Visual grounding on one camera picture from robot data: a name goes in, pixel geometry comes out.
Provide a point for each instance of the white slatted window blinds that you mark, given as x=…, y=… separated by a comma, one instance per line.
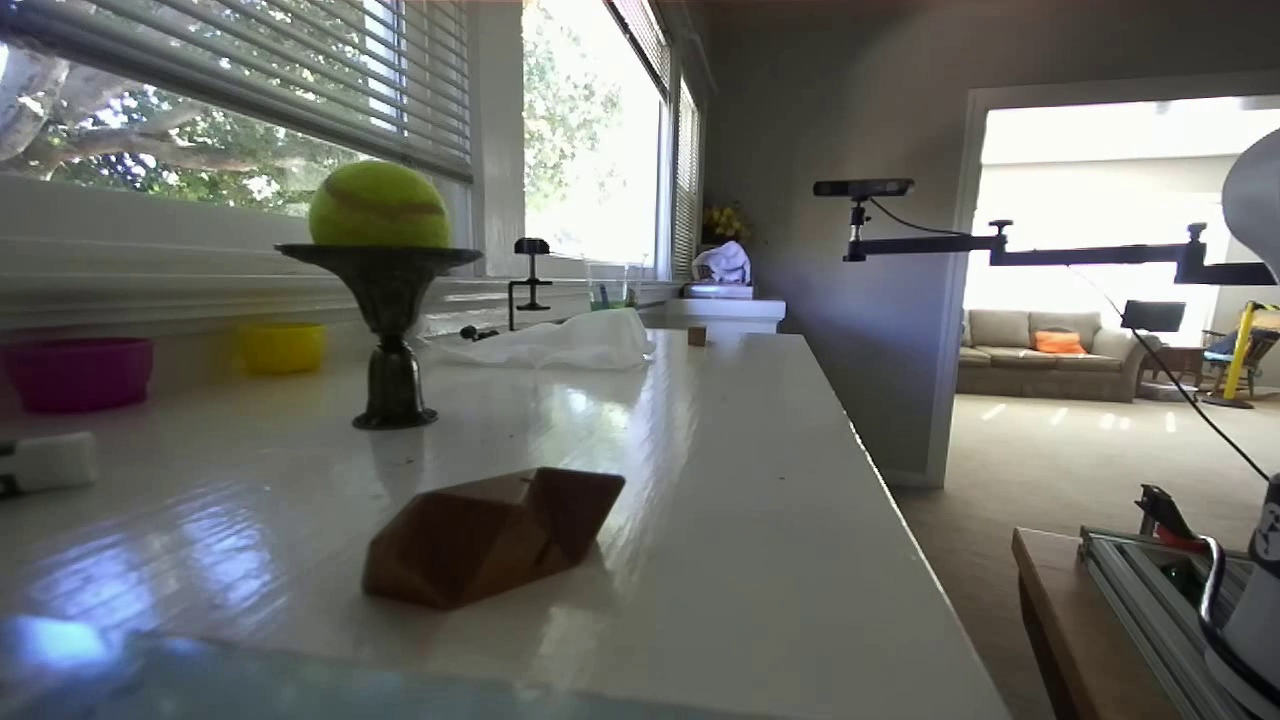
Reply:
x=267, y=80

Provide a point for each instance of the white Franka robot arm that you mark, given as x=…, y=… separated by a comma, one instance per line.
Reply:
x=1263, y=202

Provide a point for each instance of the aluminium robot base rails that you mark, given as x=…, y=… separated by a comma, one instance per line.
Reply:
x=1145, y=600

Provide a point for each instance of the white framed window with blinds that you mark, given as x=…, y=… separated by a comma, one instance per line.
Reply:
x=163, y=146

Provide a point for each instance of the crumpled clear plastic bag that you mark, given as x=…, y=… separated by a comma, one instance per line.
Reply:
x=560, y=341

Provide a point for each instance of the clear plastic cup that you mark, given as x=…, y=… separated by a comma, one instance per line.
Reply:
x=727, y=263

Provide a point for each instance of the small black knob stand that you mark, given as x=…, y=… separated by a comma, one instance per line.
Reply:
x=528, y=272

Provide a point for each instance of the white counter cabinet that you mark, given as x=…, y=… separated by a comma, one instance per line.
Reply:
x=666, y=562

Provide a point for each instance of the brown faceted wooden block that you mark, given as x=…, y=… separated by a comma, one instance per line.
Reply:
x=487, y=533

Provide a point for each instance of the white framed bare window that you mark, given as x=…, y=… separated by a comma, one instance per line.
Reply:
x=587, y=134

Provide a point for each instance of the black goblet stand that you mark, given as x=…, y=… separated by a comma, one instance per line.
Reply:
x=391, y=334

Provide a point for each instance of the yellow green tennis ball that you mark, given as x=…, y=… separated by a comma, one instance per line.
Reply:
x=379, y=204

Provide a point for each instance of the beige sofa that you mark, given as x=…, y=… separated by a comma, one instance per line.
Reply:
x=1041, y=366

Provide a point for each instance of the orange cushion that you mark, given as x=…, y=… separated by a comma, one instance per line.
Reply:
x=1059, y=341

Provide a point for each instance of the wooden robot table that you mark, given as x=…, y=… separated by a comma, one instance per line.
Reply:
x=1065, y=626

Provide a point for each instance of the black monitor screen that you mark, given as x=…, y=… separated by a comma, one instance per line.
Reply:
x=1152, y=313

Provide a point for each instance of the red black clamp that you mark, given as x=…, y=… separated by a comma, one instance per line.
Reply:
x=1169, y=521

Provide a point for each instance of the purple small bowl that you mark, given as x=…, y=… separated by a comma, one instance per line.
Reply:
x=79, y=374

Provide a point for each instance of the white rectangular eraser block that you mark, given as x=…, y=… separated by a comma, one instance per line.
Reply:
x=52, y=461

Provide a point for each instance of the yellow standing equipment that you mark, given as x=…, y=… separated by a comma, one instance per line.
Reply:
x=1247, y=348

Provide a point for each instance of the black stereo camera bar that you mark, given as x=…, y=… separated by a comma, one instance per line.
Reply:
x=860, y=190

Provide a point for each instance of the white door frame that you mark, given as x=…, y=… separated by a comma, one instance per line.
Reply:
x=960, y=266

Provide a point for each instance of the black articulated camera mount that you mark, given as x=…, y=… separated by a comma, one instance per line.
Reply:
x=1065, y=249

